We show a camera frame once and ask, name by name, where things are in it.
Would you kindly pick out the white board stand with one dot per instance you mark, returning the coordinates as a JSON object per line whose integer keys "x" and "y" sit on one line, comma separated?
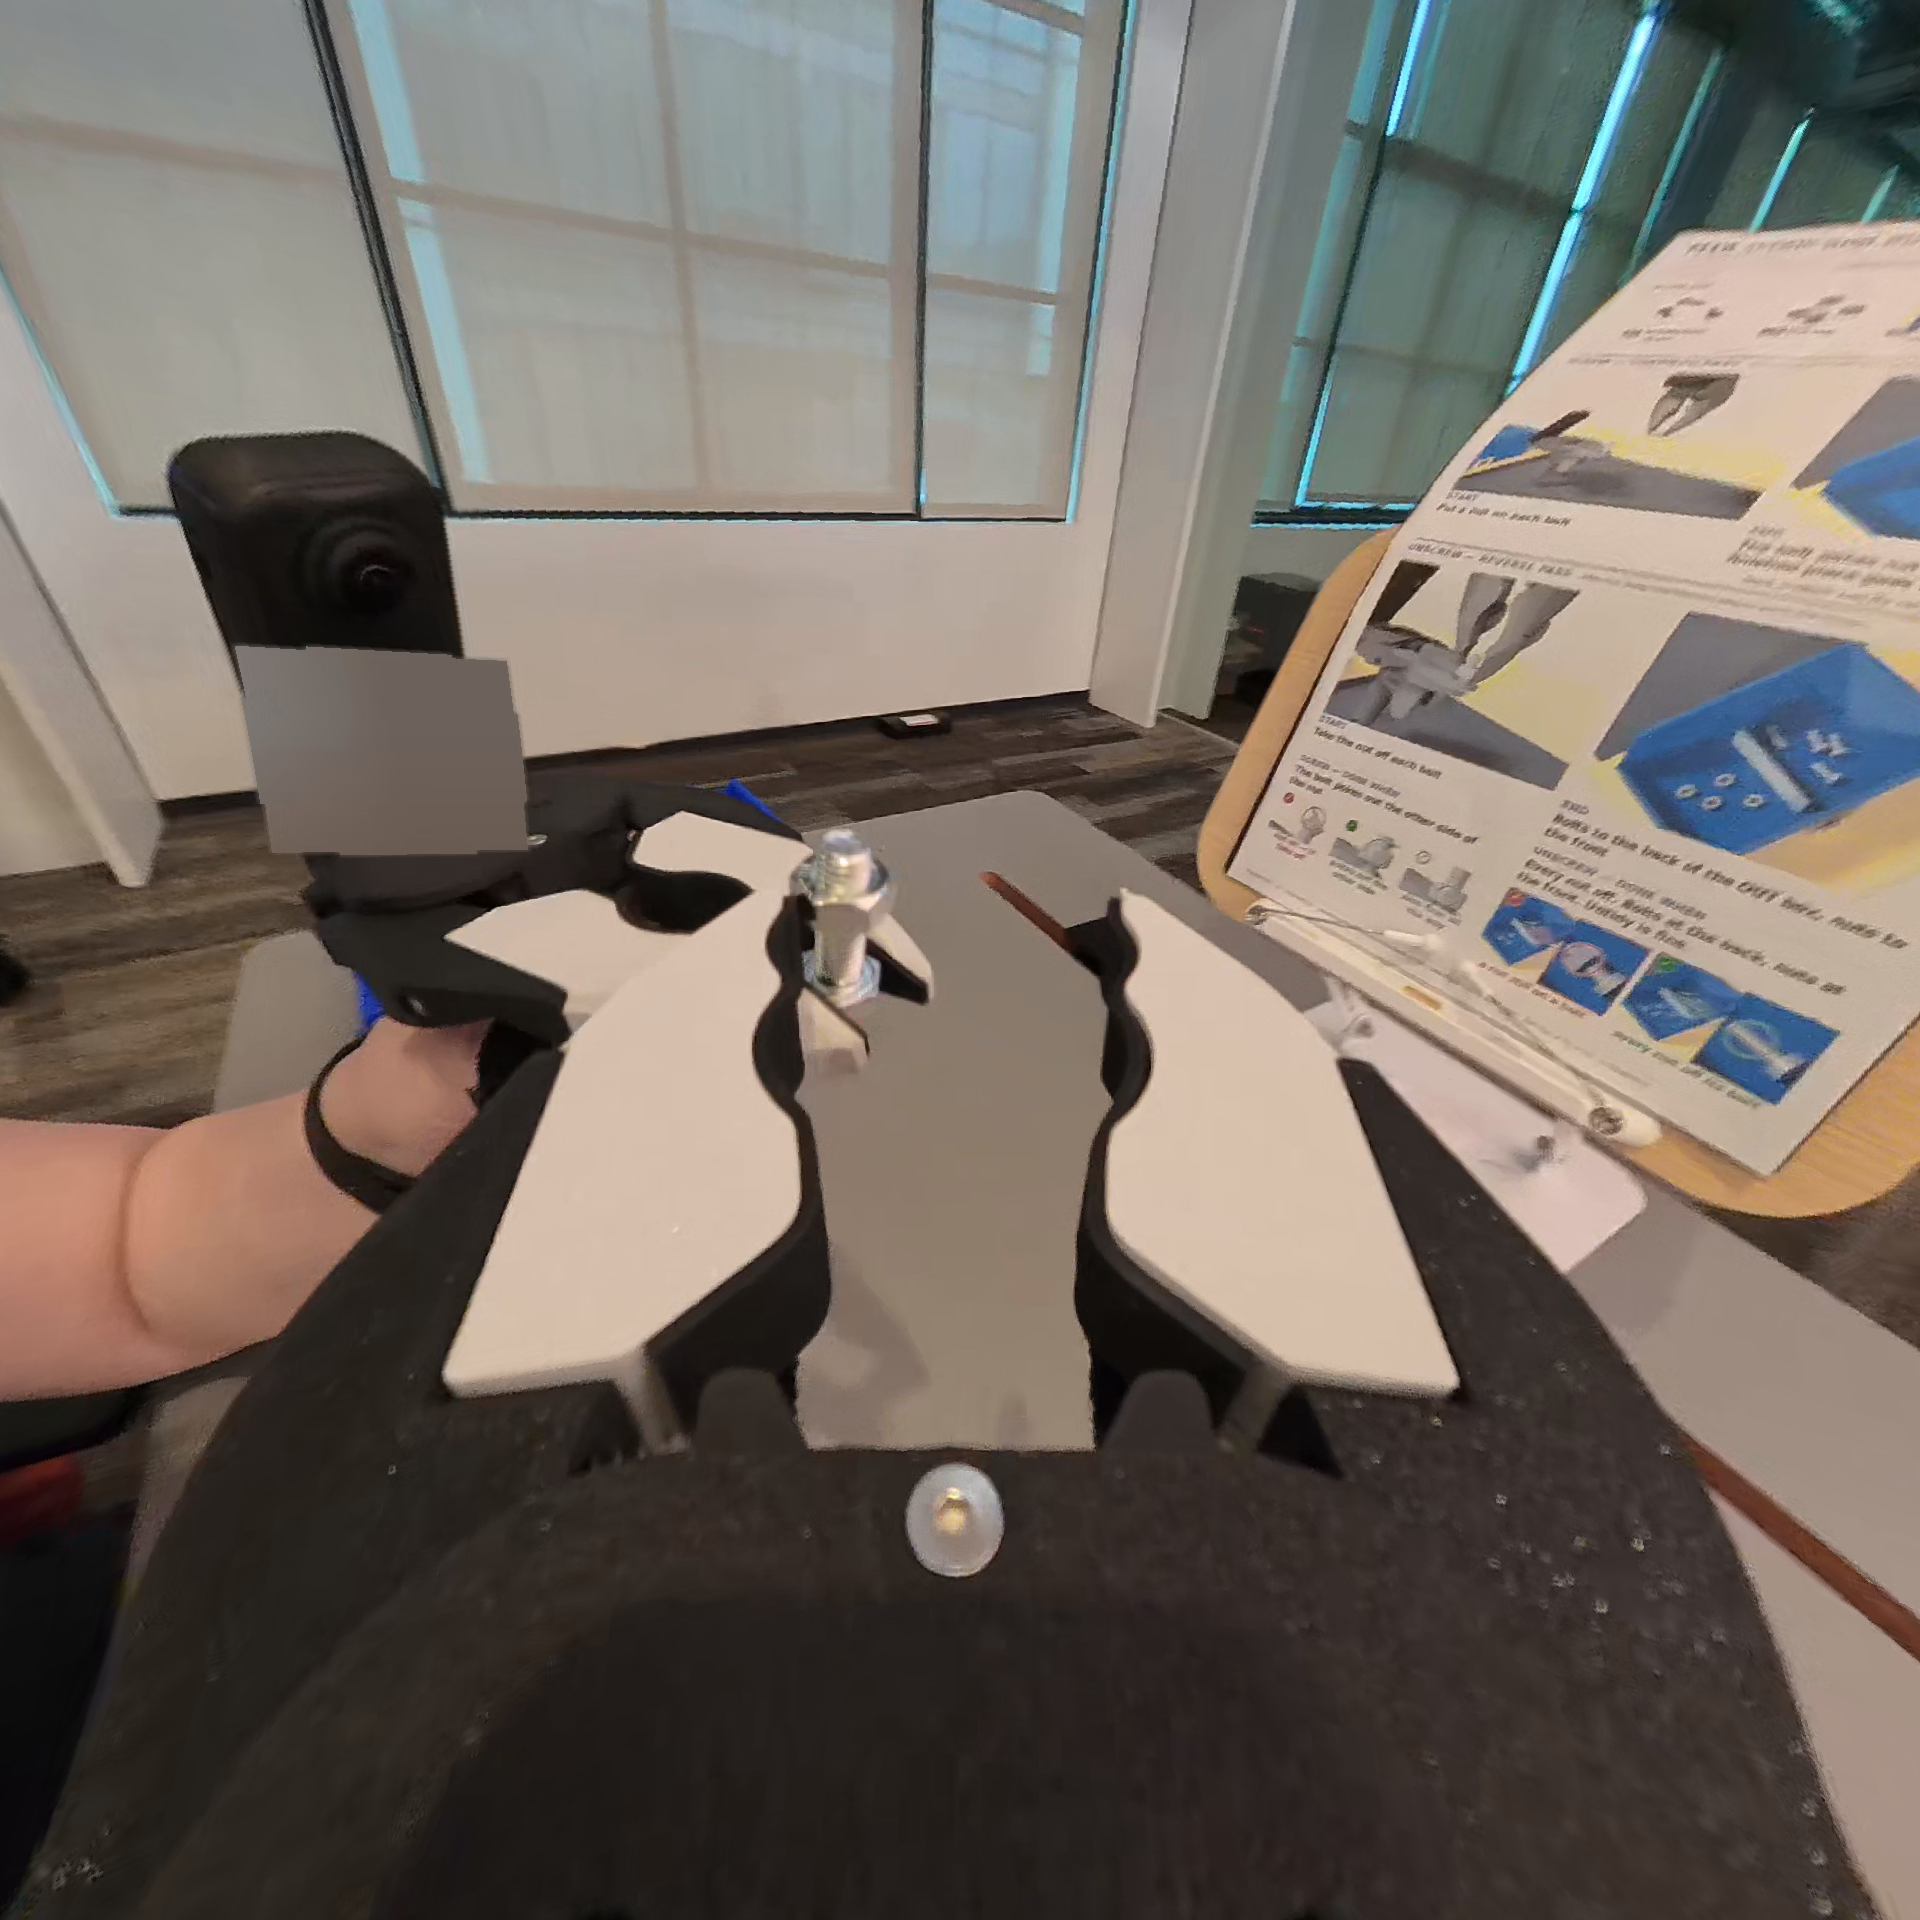
{"x": 1499, "y": 1155}

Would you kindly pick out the person's left forearm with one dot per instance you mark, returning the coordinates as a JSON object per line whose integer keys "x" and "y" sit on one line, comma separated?
{"x": 152, "y": 1246}

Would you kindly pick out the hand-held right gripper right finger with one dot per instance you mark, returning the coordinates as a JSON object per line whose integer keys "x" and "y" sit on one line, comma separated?
{"x": 1276, "y": 1200}

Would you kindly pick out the black floor box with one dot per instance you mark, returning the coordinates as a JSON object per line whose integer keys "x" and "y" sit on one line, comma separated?
{"x": 915, "y": 723}

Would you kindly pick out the blue plastic bin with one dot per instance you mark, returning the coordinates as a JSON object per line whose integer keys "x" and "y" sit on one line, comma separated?
{"x": 355, "y": 1006}

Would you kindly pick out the instruction poster board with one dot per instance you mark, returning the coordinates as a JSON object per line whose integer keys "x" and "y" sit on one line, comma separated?
{"x": 1621, "y": 691}

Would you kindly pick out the dark storage box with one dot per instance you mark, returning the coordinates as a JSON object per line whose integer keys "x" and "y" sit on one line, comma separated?
{"x": 1276, "y": 632}

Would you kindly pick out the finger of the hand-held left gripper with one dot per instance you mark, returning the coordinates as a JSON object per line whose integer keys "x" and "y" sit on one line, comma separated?
{"x": 601, "y": 956}
{"x": 720, "y": 854}

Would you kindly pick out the silver hex bolt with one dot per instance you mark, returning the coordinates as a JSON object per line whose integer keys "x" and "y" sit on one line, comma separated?
{"x": 842, "y": 876}

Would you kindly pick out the glass partition window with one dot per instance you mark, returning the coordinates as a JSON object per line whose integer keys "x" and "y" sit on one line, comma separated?
{"x": 1499, "y": 242}

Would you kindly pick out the large window with blinds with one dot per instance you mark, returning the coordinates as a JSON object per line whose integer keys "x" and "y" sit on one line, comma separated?
{"x": 661, "y": 242}

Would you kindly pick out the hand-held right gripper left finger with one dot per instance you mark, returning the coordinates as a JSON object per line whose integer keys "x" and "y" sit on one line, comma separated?
{"x": 644, "y": 1200}

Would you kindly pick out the black wristwatch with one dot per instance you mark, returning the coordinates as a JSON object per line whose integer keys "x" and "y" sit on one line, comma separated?
{"x": 336, "y": 1155}

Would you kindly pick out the person's left hand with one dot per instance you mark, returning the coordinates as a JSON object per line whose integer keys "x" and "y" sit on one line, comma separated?
{"x": 404, "y": 1096}

